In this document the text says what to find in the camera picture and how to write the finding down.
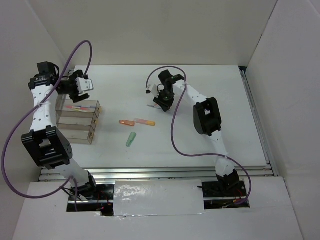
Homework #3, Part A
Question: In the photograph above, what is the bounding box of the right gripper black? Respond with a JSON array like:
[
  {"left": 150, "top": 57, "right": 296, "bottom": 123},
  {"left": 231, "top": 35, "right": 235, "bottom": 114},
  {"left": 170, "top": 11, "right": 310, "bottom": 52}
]
[{"left": 153, "top": 89, "right": 175, "bottom": 113}]

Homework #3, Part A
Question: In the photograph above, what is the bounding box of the grey thin pen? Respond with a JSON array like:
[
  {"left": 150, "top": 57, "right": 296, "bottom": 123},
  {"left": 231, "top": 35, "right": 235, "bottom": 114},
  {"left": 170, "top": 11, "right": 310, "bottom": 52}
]
[{"left": 147, "top": 104, "right": 162, "bottom": 110}]

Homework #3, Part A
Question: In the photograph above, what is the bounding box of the orange pink highlighter marker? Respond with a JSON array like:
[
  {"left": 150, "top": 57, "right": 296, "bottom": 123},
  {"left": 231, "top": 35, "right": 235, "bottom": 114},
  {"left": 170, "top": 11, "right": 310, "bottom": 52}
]
[{"left": 134, "top": 118, "right": 156, "bottom": 127}]

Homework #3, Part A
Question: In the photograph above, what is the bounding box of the yellow thin pen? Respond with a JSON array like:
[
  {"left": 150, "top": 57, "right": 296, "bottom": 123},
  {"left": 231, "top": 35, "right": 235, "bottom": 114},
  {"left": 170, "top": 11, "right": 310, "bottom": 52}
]
[{"left": 72, "top": 109, "right": 89, "bottom": 113}]

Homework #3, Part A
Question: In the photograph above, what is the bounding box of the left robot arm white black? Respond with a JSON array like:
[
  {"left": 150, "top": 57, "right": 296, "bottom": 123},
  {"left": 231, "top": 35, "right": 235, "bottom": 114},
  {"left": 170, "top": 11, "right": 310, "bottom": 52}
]
[{"left": 21, "top": 61, "right": 99, "bottom": 200}]

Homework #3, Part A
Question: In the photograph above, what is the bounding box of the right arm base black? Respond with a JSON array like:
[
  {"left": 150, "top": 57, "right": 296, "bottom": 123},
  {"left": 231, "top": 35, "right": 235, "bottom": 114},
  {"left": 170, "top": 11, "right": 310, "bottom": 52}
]
[{"left": 197, "top": 180, "right": 250, "bottom": 210}]

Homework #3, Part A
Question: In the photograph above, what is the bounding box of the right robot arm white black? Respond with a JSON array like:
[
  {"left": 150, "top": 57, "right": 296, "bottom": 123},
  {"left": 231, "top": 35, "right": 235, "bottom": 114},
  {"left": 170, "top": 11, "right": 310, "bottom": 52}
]
[{"left": 152, "top": 69, "right": 240, "bottom": 196}]

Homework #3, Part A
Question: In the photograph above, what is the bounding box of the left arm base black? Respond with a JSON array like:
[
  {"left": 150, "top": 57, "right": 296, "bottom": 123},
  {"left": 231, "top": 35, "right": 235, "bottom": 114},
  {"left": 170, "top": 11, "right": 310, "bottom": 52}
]
[{"left": 63, "top": 184, "right": 115, "bottom": 217}]

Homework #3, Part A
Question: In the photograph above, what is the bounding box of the clear drawer organizer far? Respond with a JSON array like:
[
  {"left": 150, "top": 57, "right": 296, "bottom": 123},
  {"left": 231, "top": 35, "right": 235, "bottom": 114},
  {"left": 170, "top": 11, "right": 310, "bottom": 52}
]
[{"left": 56, "top": 99, "right": 102, "bottom": 118}]

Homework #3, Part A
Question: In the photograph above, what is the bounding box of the clear drawer organizer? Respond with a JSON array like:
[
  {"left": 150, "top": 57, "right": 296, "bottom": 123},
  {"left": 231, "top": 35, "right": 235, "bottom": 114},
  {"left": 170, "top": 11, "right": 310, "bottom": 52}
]
[
  {"left": 58, "top": 116, "right": 98, "bottom": 129},
  {"left": 56, "top": 99, "right": 102, "bottom": 118},
  {"left": 58, "top": 124, "right": 95, "bottom": 145}
]

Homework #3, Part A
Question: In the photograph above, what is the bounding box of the clear drawer organizer middle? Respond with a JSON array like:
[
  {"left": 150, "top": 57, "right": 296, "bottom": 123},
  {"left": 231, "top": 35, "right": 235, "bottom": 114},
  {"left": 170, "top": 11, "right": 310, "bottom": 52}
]
[{"left": 58, "top": 116, "right": 98, "bottom": 129}]

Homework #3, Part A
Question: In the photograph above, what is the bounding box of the clear drawer organizer near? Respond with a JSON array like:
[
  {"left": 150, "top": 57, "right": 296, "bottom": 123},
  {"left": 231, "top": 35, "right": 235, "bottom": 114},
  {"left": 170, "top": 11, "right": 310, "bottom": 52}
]
[{"left": 58, "top": 124, "right": 95, "bottom": 145}]

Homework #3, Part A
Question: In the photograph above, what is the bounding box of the green translucent cap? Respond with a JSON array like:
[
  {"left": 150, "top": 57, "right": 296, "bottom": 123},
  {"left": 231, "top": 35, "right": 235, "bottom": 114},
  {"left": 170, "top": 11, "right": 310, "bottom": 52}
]
[{"left": 125, "top": 132, "right": 137, "bottom": 148}]

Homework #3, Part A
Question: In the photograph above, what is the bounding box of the white foil sheet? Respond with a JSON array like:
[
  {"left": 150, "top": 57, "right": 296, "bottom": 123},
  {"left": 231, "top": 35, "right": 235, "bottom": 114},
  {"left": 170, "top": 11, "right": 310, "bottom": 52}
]
[{"left": 113, "top": 180, "right": 205, "bottom": 217}]

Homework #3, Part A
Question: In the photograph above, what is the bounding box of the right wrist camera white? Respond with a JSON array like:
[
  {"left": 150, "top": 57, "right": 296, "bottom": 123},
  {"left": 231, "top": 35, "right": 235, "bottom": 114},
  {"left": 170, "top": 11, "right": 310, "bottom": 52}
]
[{"left": 145, "top": 84, "right": 159, "bottom": 98}]

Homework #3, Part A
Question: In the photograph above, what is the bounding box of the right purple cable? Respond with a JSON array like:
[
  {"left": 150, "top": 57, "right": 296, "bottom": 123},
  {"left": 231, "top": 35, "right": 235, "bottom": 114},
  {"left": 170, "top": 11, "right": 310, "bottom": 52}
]
[{"left": 145, "top": 66, "right": 252, "bottom": 205}]

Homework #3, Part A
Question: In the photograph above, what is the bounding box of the purple cable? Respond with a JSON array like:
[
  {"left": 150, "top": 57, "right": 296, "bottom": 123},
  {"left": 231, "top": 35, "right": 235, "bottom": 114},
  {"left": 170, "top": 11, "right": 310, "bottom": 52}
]
[
  {"left": 1, "top": 40, "right": 95, "bottom": 213},
  {"left": 145, "top": 66, "right": 252, "bottom": 205}
]

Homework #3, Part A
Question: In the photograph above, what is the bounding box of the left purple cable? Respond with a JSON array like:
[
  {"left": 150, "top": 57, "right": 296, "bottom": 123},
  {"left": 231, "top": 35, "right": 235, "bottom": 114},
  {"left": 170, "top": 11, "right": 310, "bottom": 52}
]
[{"left": 1, "top": 40, "right": 95, "bottom": 213}]

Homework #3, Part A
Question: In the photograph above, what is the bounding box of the aluminium frame rail front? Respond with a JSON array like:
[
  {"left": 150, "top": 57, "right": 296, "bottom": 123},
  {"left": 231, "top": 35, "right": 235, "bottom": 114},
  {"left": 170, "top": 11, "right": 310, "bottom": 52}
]
[{"left": 38, "top": 164, "right": 274, "bottom": 182}]

